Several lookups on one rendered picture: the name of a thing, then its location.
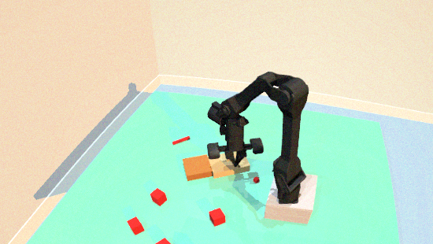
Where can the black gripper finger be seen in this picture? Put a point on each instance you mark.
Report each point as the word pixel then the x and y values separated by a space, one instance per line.
pixel 232 159
pixel 239 157

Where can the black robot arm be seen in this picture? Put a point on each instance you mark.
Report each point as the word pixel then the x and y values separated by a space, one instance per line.
pixel 291 97

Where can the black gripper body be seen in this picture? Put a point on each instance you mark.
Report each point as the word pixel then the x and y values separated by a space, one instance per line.
pixel 234 144

